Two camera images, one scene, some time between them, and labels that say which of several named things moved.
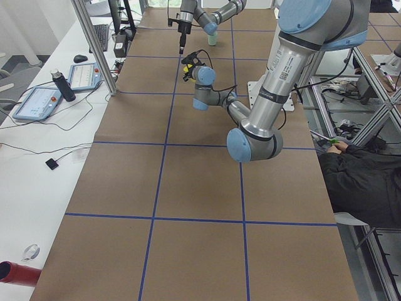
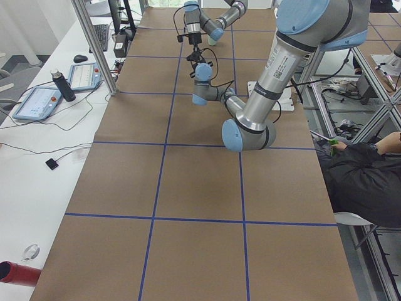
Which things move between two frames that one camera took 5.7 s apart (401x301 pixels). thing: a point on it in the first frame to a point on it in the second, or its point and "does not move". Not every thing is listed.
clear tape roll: x=31 y=252 does not move
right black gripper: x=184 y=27 to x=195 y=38
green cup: x=212 y=39 does not move
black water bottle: x=63 y=84 does not move
